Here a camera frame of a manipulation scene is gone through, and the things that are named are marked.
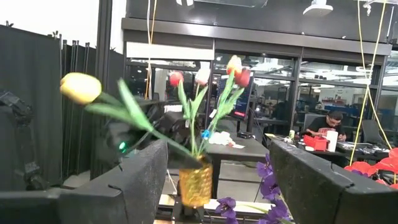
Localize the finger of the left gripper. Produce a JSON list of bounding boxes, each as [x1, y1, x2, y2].
[[167, 149, 206, 170]]

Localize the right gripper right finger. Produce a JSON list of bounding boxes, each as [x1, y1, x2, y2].
[[268, 139, 398, 224]]

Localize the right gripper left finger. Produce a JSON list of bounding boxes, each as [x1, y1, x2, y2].
[[0, 139, 169, 224]]

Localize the yellow glass vase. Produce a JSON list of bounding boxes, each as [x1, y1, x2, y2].
[[178, 154, 214, 208]]

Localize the red artificial tulip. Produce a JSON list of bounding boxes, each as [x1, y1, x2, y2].
[[169, 70, 195, 156]]

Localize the red artificial flower bunch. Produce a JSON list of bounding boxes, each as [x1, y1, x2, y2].
[[343, 147, 398, 190]]

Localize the purple artificial flower bunch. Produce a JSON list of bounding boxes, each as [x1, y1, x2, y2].
[[214, 153, 295, 224]]

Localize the pink artificial tulip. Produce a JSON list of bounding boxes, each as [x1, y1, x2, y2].
[[186, 68, 212, 156]]

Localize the yellow artificial tulip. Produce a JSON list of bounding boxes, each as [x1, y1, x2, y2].
[[59, 72, 195, 157]]

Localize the black desk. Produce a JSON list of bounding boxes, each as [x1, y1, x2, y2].
[[266, 133, 389, 167], [205, 132, 272, 200]]

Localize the white cloth pile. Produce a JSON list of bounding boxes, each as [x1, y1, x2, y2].
[[208, 131, 236, 147]]

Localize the red box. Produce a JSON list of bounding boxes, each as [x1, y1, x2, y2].
[[303, 134, 329, 152]]

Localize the white carton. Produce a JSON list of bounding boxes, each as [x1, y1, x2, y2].
[[325, 130, 340, 153]]

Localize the person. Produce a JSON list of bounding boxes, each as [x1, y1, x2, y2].
[[305, 110, 348, 142]]

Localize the lit computer monitor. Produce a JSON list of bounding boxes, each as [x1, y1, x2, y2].
[[216, 70, 255, 121]]

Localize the grey office chair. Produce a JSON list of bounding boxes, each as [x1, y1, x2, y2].
[[361, 119, 388, 147]]

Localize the black folding panel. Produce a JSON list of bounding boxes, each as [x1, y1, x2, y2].
[[0, 24, 126, 187]]

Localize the white ceiling fixture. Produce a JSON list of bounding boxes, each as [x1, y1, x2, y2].
[[302, 0, 334, 17]]

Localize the yellow cable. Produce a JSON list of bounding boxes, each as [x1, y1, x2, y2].
[[348, 0, 387, 166], [356, 0, 393, 147]]

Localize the white cable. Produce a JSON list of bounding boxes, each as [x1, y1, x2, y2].
[[144, 0, 158, 100]]

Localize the black vertical frame post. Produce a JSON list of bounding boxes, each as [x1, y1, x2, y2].
[[90, 0, 113, 180]]

